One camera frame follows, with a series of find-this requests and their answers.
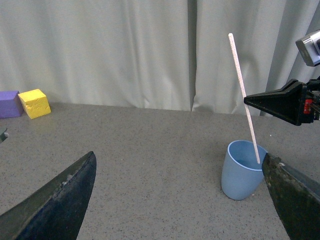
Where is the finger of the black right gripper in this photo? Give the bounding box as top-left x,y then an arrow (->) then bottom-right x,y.
262,153 -> 320,240

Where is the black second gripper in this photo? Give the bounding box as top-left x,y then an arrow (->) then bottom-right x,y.
244,77 -> 320,126

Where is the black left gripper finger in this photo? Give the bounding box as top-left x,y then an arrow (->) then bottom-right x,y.
0,151 -> 97,240

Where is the white chopstick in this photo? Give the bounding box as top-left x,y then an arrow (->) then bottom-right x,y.
228,32 -> 261,164

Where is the blue plastic cup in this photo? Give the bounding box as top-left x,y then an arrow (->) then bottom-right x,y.
221,140 -> 268,201

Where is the dark object at left edge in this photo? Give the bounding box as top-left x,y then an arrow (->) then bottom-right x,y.
0,127 -> 8,143

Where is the yellow foam cube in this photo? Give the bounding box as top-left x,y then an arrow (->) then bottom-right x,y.
18,89 -> 51,119

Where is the purple foam block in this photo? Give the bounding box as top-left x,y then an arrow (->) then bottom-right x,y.
0,90 -> 24,119

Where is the grey curtain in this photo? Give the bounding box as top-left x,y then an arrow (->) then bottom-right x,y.
0,0 -> 320,114

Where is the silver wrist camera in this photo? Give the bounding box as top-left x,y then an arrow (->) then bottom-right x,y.
295,30 -> 320,67

